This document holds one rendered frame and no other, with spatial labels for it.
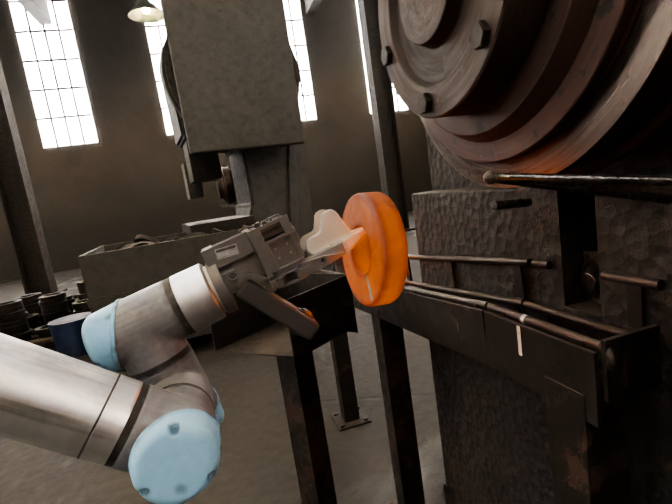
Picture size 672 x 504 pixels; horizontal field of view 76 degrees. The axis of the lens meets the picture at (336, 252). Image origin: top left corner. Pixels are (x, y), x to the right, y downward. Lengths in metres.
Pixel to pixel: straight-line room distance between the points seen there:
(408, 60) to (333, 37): 10.98
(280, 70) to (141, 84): 7.78
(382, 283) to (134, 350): 0.30
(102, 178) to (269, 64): 7.84
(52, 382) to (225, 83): 2.82
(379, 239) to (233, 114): 2.64
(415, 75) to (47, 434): 0.54
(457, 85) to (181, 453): 0.44
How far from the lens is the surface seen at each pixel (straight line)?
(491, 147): 0.57
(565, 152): 0.51
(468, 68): 0.49
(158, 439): 0.42
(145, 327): 0.54
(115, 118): 10.79
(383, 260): 0.52
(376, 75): 7.76
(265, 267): 0.53
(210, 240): 2.82
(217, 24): 3.26
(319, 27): 11.58
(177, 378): 0.53
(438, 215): 0.94
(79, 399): 0.43
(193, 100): 3.08
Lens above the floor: 0.91
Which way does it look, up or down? 8 degrees down
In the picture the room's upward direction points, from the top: 8 degrees counter-clockwise
